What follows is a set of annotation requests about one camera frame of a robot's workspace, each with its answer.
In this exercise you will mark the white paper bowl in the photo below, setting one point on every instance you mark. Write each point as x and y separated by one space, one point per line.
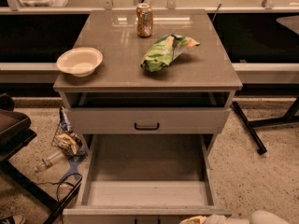
80 62

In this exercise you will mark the open bottom drawer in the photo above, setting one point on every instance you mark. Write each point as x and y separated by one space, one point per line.
145 179

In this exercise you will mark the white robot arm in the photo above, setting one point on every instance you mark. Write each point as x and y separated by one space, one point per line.
257 217

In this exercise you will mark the wire basket with snacks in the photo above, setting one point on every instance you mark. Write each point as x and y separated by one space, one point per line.
66 139

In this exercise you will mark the sneaker shoe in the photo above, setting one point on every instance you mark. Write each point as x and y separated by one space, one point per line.
14 219

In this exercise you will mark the black chair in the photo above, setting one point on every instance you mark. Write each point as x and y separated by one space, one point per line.
56 181

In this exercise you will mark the black floor stand base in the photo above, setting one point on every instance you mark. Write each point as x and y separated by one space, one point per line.
291 116

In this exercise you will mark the middle drawer with black handle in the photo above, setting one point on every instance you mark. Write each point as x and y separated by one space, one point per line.
147 120

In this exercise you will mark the green chip bag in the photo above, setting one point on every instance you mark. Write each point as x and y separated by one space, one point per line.
165 50

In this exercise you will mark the clear plastic bottle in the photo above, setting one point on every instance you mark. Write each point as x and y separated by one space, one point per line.
46 163

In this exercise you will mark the grey drawer cabinet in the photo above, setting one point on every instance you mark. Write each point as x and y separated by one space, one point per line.
200 77

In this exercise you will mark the orange soda can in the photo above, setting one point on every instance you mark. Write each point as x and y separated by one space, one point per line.
144 20

